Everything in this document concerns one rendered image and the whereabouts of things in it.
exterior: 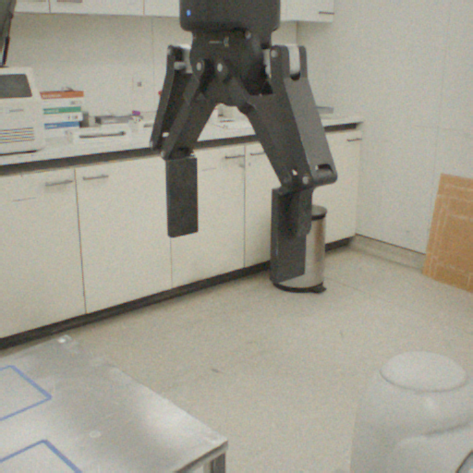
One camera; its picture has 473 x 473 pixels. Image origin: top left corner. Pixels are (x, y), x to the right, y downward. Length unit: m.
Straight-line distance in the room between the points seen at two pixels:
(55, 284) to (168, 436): 2.10
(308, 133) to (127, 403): 0.67
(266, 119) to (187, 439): 0.57
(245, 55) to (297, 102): 0.06
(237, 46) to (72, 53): 3.08
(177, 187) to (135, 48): 3.18
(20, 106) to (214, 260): 1.38
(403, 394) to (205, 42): 0.48
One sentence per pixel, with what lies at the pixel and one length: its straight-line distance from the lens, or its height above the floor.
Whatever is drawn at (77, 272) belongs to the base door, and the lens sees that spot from 2.98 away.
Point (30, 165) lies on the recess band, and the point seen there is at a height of 0.84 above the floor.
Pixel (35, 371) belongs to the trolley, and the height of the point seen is 0.82.
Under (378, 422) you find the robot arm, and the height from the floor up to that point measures 0.92.
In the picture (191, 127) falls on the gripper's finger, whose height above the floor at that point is 1.29.
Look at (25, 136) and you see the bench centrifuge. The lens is 2.75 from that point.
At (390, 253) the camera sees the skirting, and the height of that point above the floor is 0.03.
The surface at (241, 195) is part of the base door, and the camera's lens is 3.44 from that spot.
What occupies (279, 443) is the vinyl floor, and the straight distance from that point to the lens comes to 2.26.
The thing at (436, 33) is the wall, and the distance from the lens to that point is 3.79.
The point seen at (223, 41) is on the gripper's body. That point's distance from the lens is 0.46.
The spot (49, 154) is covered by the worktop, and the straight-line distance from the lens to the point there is 2.77.
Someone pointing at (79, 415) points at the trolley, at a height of 0.82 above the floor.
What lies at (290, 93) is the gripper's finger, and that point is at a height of 1.32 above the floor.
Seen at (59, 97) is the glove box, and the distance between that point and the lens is 3.23.
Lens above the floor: 1.35
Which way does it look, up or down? 17 degrees down
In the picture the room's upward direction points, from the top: straight up
